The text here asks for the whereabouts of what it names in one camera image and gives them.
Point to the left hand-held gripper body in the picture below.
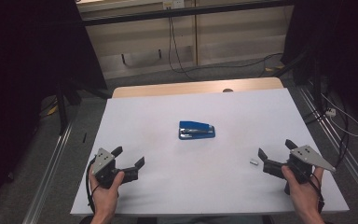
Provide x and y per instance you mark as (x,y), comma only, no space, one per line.
(104,161)

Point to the light wooden table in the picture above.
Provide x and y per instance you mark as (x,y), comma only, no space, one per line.
(183,88)

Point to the white power strip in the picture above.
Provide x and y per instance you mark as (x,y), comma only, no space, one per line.
(330,112)

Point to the yellow floor tape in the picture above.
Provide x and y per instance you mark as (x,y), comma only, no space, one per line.
(52,110)

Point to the small black floor object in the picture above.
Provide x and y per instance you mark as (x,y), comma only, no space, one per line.
(84,138)

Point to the silver strip of staples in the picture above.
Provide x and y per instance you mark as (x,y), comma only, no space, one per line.
(254,161)

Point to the blue stapler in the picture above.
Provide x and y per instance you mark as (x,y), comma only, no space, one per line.
(195,130)

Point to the aluminium floor rail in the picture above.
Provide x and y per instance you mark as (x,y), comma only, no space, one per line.
(351,158)
(48,174)

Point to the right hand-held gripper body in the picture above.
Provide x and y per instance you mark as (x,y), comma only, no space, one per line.
(306,155)

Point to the person's left hand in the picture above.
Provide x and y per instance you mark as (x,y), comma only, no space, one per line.
(105,199)

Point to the black metal stand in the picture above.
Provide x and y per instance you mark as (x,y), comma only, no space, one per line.
(62,105)

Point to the white wall outlet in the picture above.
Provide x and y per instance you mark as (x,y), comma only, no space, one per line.
(174,3)

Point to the beige cabinet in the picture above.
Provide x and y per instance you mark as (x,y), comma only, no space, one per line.
(230,34)

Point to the white table cover sheet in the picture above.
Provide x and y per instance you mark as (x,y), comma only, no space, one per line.
(199,180)

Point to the person's right hand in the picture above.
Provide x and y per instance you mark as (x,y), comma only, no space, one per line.
(304,196)

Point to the black curtain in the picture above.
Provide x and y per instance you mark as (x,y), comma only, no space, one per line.
(21,77)
(345,46)

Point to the brown round table grommet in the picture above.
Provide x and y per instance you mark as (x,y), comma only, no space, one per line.
(227,90)

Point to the black horizontal bar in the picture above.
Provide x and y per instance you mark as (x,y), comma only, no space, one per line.
(180,13)

